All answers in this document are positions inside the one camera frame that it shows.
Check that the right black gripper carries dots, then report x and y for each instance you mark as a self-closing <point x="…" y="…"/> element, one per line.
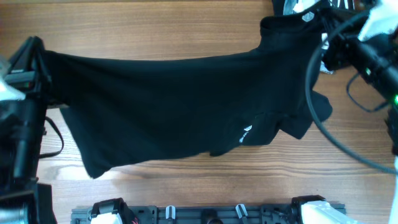
<point x="343" y="40"/>

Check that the black t-shirt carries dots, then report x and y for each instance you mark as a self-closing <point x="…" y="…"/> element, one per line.
<point x="246" y="99"/>

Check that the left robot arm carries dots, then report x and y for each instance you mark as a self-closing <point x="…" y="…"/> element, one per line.
<point x="18" y="140"/>

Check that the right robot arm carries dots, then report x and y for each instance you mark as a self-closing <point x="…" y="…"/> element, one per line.
<point x="365" y="41"/>

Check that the white printed garment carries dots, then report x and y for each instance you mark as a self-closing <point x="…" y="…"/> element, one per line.
<point x="288" y="7"/>

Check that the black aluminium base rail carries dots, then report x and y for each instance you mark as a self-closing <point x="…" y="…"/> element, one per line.
<point x="264" y="214"/>

